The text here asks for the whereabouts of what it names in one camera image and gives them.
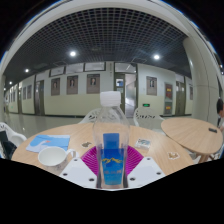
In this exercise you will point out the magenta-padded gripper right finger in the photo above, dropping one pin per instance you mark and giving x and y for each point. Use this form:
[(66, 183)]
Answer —
[(146, 171)]

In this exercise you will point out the red yellow wall notice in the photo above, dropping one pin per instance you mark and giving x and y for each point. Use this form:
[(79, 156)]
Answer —
[(168, 108)]

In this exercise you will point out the person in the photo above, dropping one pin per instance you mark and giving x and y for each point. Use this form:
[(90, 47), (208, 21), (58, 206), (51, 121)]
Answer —
[(220, 110)]

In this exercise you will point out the white ceramic mug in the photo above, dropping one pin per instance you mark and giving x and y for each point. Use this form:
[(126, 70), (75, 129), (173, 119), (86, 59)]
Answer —
[(53, 156)]

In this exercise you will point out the clear blue-labelled water bottle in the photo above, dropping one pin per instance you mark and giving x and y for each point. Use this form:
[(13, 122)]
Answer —
[(111, 133)]

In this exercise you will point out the red wall notice board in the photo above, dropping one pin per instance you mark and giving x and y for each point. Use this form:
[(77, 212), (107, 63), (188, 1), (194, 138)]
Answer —
[(168, 91)]

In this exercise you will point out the small printed card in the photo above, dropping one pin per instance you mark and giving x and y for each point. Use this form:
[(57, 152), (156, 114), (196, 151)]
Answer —
[(143, 143)]

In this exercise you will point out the white brown paper sticker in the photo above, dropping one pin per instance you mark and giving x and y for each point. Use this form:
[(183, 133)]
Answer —
[(173, 155)]

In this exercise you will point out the black phone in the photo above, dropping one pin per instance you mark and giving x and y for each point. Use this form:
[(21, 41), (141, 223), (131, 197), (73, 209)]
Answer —
[(213, 130)]

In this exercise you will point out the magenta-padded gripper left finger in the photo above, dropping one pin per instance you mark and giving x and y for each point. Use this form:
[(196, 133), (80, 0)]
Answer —
[(78, 171)]

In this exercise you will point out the green exit sign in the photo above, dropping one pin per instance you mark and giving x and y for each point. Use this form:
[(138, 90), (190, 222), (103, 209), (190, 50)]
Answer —
[(146, 105)]

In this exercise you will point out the dark hallway door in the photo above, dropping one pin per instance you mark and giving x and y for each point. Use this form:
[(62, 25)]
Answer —
[(181, 98), (40, 98)]

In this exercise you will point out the blue printed paper sheet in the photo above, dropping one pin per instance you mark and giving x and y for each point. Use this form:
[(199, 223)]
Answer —
[(50, 141)]

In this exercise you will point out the framed wall portraits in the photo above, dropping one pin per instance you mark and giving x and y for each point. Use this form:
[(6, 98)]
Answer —
[(93, 83)]

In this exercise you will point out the round wooden table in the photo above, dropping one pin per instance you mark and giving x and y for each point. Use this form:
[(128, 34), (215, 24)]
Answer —
[(193, 133)]

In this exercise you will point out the black bag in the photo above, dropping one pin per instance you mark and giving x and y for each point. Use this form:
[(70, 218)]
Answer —
[(6, 146)]

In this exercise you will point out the round ceiling lights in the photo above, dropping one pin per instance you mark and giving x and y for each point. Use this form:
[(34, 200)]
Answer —
[(72, 53)]

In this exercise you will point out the white plastic lattice chair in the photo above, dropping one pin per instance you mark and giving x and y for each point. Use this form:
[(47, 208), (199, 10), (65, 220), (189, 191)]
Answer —
[(16, 136), (146, 116), (90, 117)]

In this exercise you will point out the open dark green doorway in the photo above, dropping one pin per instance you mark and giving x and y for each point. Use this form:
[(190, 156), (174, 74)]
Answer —
[(119, 98)]

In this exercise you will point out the small dark paper sticker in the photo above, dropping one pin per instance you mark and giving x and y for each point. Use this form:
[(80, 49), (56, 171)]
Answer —
[(86, 144)]

